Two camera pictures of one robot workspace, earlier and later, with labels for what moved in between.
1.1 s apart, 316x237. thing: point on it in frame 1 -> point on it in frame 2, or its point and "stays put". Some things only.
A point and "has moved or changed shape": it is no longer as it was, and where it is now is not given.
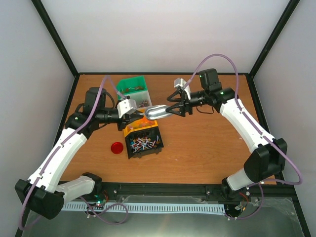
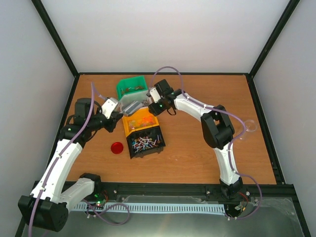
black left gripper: (127, 119) -> (114, 119)
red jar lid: (117, 147) stays put
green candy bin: (130, 85) stays put
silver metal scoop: (153, 112) has moved or changed shape
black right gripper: (183, 100) -> (155, 111)
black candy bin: (144, 143) stays put
